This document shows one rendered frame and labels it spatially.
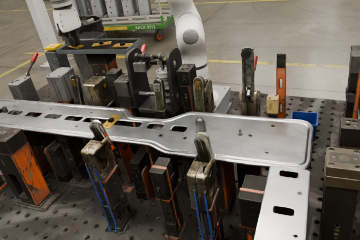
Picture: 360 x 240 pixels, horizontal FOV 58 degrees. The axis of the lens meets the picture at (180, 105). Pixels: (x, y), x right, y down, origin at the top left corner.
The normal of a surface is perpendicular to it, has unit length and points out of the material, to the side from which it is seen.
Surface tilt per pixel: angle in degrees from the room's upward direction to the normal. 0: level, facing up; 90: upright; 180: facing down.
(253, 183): 0
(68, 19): 92
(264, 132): 0
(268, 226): 0
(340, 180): 89
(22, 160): 90
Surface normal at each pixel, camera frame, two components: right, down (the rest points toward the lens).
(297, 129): -0.14, -0.86
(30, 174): 0.92, 0.07
